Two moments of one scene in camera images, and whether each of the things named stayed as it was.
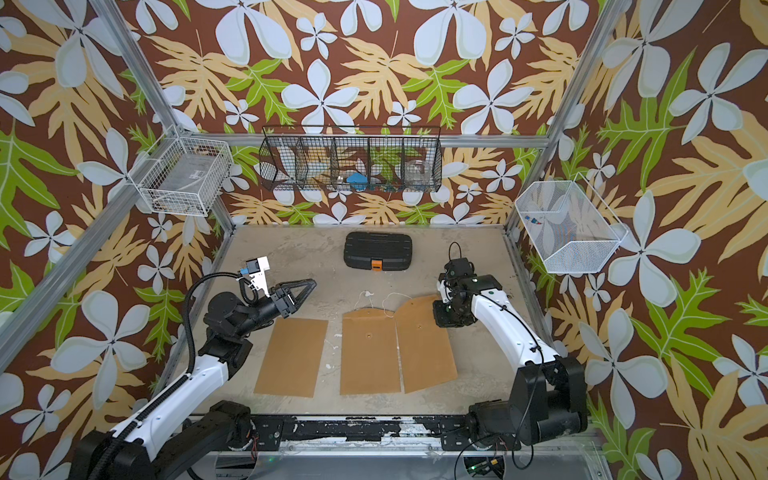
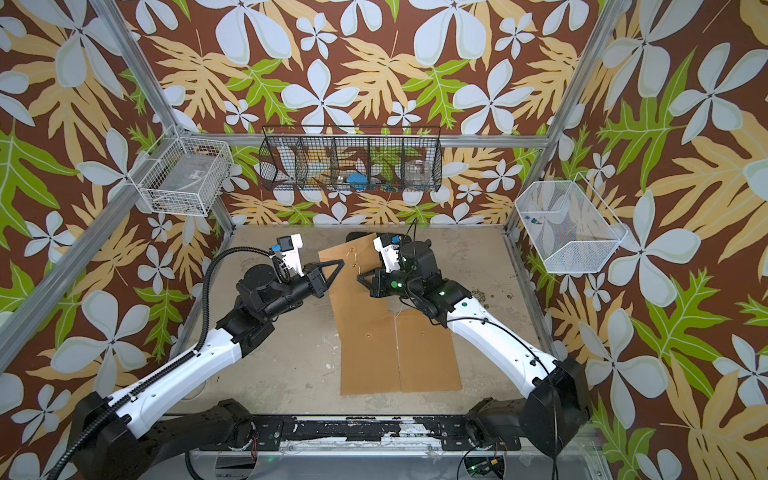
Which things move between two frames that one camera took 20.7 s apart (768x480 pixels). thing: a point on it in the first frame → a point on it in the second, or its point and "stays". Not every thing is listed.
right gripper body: [449, 314] → [401, 285]
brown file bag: [292, 364] → [359, 314]
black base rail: [453, 432] stays
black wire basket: [352, 158] stays
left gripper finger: [295, 305] → [317, 277]
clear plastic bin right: [567, 226] stays
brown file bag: [426, 351] stays
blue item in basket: [358, 181] stays
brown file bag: [369, 358] stays
